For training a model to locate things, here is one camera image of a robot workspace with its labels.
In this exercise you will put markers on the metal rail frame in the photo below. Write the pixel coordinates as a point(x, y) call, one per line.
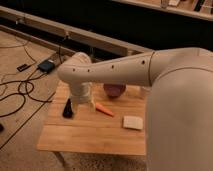
point(92, 39)

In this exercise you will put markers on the black power adapter box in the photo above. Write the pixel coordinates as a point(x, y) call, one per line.
point(46, 66)

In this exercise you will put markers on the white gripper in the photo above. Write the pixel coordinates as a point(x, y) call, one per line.
point(80, 93)

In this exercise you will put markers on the small black device on floor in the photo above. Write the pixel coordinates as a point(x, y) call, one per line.
point(23, 67)

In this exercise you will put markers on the black remote control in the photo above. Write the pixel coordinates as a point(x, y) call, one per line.
point(67, 112)

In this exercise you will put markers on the orange pepper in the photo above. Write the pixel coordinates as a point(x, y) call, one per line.
point(103, 109)

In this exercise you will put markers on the white sponge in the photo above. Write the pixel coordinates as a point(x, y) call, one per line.
point(133, 122)

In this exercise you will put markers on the wooden table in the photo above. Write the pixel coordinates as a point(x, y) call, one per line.
point(91, 131)

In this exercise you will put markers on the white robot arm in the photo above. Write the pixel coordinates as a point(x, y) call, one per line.
point(179, 109)

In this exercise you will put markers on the purple bowl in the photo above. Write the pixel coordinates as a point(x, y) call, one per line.
point(114, 91)

